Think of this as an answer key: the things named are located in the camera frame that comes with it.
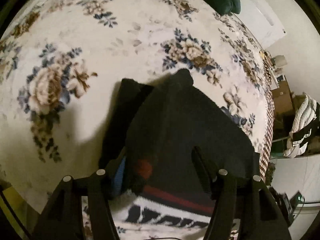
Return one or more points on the white puffer jacket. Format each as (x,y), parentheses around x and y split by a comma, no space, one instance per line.
(305,114)

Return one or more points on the black white-sleeved sweater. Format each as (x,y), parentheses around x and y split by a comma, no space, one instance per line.
(167,144)

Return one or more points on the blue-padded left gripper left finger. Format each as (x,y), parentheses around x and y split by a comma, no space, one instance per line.
(62,217)

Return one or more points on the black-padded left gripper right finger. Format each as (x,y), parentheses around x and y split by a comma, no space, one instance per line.
(232,199)

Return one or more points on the brown cardboard box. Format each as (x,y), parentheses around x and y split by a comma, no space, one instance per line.
(282,99)

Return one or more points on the brown checkered bed sheet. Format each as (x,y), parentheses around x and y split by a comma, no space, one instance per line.
(265,155)

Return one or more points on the floral bed quilt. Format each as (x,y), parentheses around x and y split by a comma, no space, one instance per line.
(62,62)

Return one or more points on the black white-striped garment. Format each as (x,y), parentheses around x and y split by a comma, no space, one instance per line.
(303,136)

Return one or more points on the beige bedside lamp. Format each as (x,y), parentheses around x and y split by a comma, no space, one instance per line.
(280,61)

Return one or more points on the white bed headboard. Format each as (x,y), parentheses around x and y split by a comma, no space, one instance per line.
(261,21)

